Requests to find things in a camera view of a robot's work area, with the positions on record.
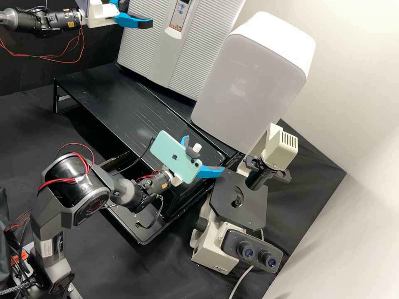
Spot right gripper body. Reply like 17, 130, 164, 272
161, 165, 185, 188

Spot wrist camera phone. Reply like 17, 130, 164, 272
76, 0, 103, 12
150, 130, 203, 185

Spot left wrist camera phone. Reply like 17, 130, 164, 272
76, 0, 103, 12

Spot right wrist camera phone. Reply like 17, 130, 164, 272
150, 130, 203, 185

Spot grey cable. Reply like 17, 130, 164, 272
229, 265, 254, 299

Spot black platform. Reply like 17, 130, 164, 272
53, 64, 228, 170
116, 61, 247, 159
93, 149, 230, 246

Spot incubator door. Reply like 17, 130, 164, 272
117, 0, 247, 101

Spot black cable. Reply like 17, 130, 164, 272
117, 136, 156, 175
134, 194, 165, 230

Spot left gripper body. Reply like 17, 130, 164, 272
83, 1, 121, 28

